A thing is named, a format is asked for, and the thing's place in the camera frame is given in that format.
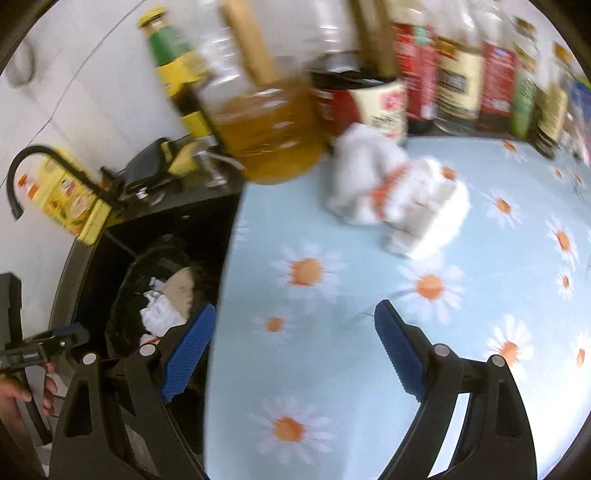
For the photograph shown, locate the blue and white packet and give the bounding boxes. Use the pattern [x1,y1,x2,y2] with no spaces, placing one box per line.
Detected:
[569,78,591,163]

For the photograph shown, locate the dark sauce jug white label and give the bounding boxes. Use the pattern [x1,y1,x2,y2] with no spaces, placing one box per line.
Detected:
[308,0,410,147]

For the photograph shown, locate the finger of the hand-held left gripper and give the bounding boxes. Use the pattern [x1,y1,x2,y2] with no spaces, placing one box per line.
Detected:
[0,323,91,371]

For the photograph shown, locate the green bottle with yellow cap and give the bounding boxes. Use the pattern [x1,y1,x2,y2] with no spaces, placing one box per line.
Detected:
[137,6,219,140]

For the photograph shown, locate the black trash bag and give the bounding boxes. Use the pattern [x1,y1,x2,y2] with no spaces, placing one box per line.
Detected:
[105,234,218,358]

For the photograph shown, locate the brown paper bag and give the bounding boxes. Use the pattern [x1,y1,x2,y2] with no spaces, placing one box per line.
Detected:
[163,266,198,325]

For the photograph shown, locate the black faucet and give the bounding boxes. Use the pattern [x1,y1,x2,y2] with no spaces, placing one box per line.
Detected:
[7,145,126,221]

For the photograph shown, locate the bottle with cream label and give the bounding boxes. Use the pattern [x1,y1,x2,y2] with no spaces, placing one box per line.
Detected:
[433,0,486,133]

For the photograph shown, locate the yellow box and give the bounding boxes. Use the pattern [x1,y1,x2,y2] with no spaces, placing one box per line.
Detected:
[27,148,115,245]

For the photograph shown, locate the black and yellow sponge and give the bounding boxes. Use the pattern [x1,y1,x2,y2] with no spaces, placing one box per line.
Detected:
[99,135,200,205]

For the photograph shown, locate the black sink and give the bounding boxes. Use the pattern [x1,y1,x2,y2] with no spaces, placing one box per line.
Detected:
[48,185,245,462]

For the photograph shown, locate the bottle with yellow label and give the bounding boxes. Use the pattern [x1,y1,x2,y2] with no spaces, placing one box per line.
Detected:
[534,44,572,158]

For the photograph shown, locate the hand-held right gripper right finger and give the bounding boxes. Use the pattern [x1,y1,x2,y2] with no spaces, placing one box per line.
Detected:
[374,299,539,480]

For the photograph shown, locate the blue daisy-print tablecloth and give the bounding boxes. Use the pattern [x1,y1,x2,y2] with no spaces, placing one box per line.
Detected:
[203,133,591,472]

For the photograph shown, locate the person's left hand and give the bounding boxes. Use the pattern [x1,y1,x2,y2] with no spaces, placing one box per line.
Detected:
[0,364,59,422]

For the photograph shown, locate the white tissue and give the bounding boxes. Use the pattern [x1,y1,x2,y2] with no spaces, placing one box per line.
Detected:
[140,290,186,336]

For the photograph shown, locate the clear bottle with red label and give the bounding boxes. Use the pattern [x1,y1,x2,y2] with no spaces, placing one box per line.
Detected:
[477,0,519,131]

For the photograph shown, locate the bottle with green label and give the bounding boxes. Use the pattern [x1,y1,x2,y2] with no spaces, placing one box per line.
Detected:
[509,18,542,140]

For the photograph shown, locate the dark bottle with red label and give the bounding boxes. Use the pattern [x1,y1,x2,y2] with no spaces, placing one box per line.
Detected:
[392,0,440,136]

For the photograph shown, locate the large clear oil bottle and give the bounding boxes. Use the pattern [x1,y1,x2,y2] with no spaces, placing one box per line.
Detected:
[198,0,329,184]

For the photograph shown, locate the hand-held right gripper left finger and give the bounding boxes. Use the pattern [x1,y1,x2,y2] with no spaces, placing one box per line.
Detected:
[48,304,217,480]

